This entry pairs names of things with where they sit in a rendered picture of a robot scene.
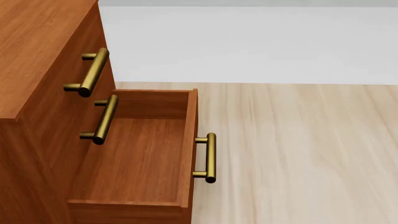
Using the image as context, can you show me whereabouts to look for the open wooden drawer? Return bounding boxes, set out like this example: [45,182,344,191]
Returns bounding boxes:
[67,88,199,224]

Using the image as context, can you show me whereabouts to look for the brass bar handle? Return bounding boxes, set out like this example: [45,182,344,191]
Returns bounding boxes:
[79,93,119,146]
[192,132,217,184]
[63,47,110,98]

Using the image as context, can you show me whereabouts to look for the brown wooden cabinet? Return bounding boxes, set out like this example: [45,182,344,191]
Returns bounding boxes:
[0,0,117,224]

